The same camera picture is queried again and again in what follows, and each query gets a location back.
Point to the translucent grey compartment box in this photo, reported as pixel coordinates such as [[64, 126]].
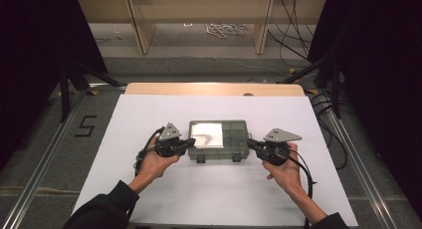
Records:
[[235, 136]]

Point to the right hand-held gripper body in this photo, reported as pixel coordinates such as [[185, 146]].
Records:
[[277, 149]]

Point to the light wooden desk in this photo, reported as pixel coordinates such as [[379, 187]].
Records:
[[199, 10]]

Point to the yellow tape piece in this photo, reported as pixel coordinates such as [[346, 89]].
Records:
[[292, 70], [312, 91], [94, 93]]

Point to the black metal stand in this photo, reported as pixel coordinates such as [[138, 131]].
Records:
[[335, 89], [64, 89]]

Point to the person's left hand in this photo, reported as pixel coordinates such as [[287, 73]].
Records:
[[156, 164]]

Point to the person's right hand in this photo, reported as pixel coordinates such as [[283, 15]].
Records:
[[287, 174]]

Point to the short aluminium floor rail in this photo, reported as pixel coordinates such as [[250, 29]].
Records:
[[106, 86]]

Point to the black curtain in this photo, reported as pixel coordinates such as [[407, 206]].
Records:
[[381, 73], [33, 56]]

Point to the long aluminium floor rail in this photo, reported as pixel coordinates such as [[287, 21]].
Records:
[[363, 174], [40, 166]]

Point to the white table cover sheet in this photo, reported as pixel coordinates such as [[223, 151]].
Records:
[[215, 195]]

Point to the small white scrap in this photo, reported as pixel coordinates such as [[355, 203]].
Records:
[[116, 34]]

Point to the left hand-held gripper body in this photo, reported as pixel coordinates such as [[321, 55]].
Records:
[[169, 142]]

